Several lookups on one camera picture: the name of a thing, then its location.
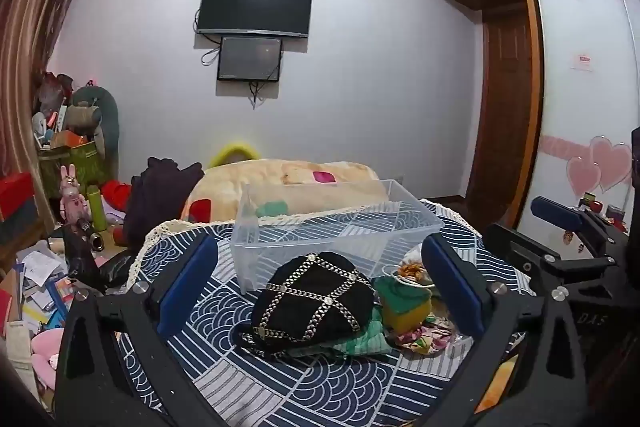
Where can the white cloth with orange print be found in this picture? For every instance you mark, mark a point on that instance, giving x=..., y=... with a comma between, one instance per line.
x=412, y=269

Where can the black plastic bag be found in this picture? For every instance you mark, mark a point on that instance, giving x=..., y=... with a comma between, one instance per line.
x=82, y=262

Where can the pile of papers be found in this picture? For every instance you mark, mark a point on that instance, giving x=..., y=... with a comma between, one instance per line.
x=35, y=287

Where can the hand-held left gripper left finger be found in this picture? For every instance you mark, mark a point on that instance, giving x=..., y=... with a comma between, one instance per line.
x=190, y=282

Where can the yellow curved plush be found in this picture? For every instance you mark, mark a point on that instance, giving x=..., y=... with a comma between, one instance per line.
x=235, y=152

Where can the small black wall monitor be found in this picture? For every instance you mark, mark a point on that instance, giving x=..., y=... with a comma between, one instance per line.
x=250, y=58

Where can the green bottle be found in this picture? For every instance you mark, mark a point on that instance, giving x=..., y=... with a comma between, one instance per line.
x=96, y=209

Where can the clear plastic storage bin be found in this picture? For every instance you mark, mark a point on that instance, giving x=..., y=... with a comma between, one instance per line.
x=325, y=232

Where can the floral fabric piece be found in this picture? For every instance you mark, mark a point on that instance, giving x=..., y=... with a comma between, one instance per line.
x=430, y=337

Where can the brown wooden door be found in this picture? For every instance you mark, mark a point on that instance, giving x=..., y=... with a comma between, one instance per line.
x=502, y=107

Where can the pink rabbit toy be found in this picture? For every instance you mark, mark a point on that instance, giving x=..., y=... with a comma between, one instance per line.
x=72, y=199

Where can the brown striped curtain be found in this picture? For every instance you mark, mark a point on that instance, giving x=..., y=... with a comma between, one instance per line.
x=30, y=32

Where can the dark purple garment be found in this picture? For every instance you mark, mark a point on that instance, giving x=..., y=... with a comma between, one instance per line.
x=155, y=197

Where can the red cloth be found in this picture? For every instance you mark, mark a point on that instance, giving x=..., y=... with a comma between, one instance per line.
x=117, y=194

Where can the green box of clutter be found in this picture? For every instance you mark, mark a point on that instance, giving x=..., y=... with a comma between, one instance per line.
x=80, y=167

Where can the black wall television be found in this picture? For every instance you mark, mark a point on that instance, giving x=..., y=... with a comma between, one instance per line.
x=255, y=4

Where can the green and yellow knit hat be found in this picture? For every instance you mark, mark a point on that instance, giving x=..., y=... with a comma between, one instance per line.
x=402, y=304

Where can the black cylindrical speaker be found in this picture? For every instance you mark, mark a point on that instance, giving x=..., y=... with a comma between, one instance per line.
x=89, y=233

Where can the green striped cloth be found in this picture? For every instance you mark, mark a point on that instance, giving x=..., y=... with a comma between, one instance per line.
x=365, y=342

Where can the beige plush blanket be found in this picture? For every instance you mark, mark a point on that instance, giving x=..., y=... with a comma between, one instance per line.
x=240, y=184

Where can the red box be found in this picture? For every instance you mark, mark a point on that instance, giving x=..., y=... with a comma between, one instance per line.
x=17, y=194

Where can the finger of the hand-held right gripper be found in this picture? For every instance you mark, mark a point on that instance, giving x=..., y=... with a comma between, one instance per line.
x=515, y=252
x=555, y=213

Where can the pink plush toy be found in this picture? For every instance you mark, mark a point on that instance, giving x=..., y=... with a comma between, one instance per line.
x=45, y=357

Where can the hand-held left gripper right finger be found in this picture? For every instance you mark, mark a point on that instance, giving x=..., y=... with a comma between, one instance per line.
x=455, y=292

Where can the grey green plush cushion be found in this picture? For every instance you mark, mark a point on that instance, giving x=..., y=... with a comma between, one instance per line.
x=107, y=107

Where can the blue wave pattern blanket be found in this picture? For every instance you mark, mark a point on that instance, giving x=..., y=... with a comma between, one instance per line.
x=310, y=392

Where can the white paper bag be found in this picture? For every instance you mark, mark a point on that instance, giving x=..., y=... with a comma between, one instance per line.
x=20, y=352

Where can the white sliding wardrobe door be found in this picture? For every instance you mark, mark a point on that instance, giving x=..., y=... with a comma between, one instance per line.
x=580, y=107

